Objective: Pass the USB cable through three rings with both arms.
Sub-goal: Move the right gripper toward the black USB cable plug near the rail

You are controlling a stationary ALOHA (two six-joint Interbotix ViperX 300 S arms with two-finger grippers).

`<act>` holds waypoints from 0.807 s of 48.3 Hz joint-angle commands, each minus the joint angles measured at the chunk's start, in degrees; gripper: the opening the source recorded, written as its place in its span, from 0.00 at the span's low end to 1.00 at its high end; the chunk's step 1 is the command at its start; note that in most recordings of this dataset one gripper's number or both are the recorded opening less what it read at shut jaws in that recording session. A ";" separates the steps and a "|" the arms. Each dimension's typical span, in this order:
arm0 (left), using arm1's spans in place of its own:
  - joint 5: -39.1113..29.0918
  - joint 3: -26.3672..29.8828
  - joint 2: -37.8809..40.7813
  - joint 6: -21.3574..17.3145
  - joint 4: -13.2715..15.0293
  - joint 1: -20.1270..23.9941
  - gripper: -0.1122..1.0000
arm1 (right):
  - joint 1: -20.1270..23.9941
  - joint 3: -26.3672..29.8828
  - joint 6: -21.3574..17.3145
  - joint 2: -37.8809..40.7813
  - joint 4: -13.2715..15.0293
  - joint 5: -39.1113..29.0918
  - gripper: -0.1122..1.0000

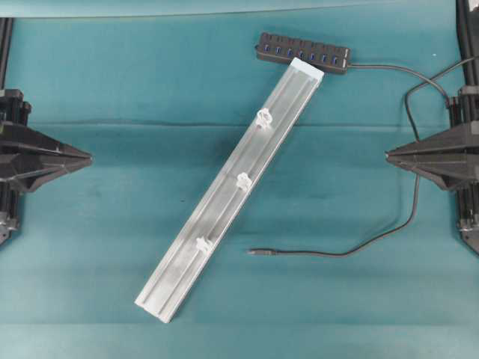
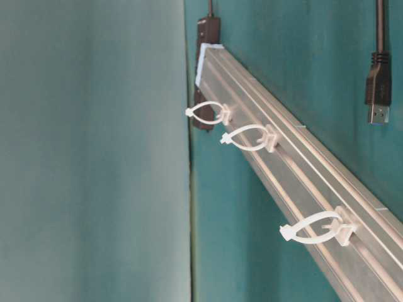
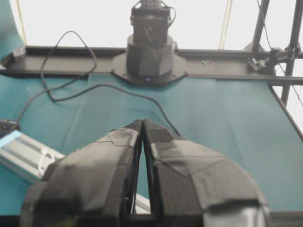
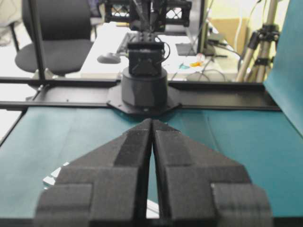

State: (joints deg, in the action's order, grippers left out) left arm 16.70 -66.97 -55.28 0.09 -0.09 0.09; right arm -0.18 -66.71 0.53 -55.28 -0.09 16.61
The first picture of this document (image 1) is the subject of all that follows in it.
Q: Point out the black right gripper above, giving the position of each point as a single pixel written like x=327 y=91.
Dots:
x=448 y=172

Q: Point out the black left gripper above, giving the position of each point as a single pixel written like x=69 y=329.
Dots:
x=27 y=175

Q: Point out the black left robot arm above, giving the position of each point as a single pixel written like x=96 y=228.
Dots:
x=10 y=198

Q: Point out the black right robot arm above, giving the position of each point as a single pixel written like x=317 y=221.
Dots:
x=467 y=203

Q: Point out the black USB hub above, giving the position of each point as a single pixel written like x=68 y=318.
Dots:
x=283 y=49

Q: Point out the black left frame post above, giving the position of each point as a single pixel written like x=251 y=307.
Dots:
x=6 y=27

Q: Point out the black frame post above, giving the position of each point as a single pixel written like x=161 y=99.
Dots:
x=6 y=27
x=467 y=35

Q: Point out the black right frame post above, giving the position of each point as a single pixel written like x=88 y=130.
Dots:
x=467 y=35

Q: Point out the silver aluminium rail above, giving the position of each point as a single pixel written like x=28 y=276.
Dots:
x=188 y=254

